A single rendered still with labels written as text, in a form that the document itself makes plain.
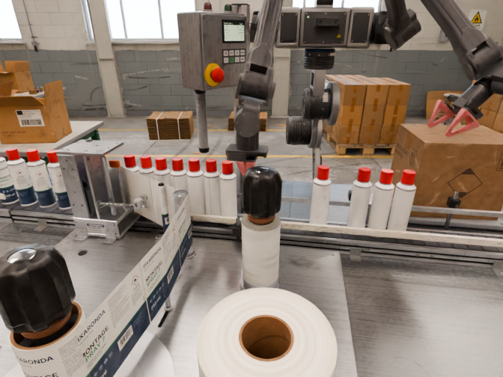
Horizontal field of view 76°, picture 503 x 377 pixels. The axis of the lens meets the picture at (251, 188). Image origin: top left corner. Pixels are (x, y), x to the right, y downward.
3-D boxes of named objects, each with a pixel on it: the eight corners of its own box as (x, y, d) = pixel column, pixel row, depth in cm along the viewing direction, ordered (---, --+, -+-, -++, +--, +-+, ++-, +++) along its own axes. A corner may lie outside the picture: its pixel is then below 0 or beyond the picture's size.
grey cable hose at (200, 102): (197, 152, 104) (192, 86, 95) (200, 149, 107) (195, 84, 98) (207, 153, 103) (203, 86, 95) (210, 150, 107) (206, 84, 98)
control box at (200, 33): (182, 87, 92) (175, 12, 84) (226, 82, 103) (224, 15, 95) (204, 91, 85) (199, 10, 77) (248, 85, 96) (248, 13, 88)
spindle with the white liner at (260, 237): (238, 297, 73) (235, 176, 60) (245, 271, 81) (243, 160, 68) (277, 301, 72) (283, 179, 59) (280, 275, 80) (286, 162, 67)
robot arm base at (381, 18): (394, 44, 133) (400, 10, 127) (402, 44, 125) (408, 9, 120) (373, 44, 133) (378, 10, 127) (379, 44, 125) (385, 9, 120)
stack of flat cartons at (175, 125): (148, 140, 485) (145, 119, 472) (155, 130, 534) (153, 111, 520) (191, 139, 489) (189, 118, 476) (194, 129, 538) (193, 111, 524)
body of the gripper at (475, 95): (465, 105, 86) (489, 83, 83) (444, 98, 95) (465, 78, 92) (478, 120, 87) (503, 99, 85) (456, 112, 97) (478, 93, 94)
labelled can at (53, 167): (55, 210, 110) (39, 153, 101) (66, 203, 114) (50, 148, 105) (69, 211, 109) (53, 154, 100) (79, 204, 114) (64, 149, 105)
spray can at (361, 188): (346, 235, 96) (356, 171, 87) (345, 225, 101) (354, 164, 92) (364, 236, 95) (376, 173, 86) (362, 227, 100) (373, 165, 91)
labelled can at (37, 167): (36, 208, 111) (18, 152, 102) (47, 201, 115) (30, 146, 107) (49, 209, 110) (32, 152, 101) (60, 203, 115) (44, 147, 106)
